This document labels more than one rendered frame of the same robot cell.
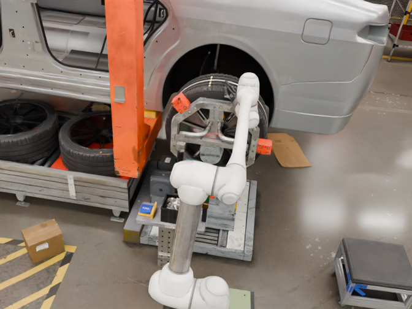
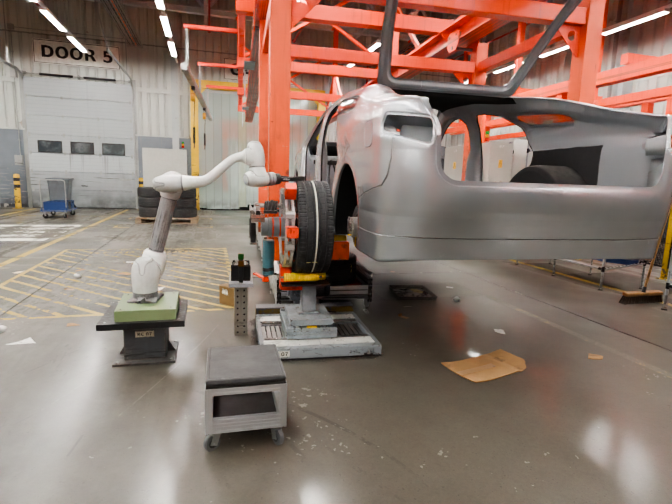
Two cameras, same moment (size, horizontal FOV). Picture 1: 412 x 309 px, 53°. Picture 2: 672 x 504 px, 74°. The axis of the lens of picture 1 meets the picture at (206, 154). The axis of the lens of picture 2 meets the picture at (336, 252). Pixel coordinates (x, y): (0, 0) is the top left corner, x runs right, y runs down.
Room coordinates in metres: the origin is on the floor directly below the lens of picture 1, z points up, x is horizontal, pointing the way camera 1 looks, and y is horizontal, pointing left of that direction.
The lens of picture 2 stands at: (1.57, -3.18, 1.20)
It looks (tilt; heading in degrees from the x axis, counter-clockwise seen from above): 9 degrees down; 73
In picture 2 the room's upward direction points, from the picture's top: 2 degrees clockwise
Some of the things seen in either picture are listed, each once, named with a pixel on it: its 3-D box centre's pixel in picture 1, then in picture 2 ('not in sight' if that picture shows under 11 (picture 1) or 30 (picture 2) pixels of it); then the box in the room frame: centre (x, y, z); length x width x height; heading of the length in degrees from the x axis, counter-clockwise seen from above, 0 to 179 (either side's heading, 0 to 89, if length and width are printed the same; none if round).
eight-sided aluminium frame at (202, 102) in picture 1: (214, 140); (286, 226); (2.16, -0.04, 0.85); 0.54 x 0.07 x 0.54; 85
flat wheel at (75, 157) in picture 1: (103, 143); (321, 265); (2.66, 0.81, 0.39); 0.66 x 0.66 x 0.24
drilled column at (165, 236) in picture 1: (167, 241); (240, 306); (1.87, 0.20, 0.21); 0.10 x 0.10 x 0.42; 85
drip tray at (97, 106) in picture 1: (108, 112); (411, 292); (3.75, 1.07, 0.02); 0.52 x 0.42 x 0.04; 79
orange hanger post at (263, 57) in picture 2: not in sight; (263, 130); (2.34, 2.43, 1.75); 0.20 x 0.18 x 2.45; 175
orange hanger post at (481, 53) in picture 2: not in sight; (471, 141); (5.07, 2.20, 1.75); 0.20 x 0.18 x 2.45; 175
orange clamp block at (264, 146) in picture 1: (263, 146); (291, 232); (2.14, -0.36, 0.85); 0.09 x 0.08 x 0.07; 85
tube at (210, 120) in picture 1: (197, 122); not in sight; (2.05, 0.07, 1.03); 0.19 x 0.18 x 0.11; 175
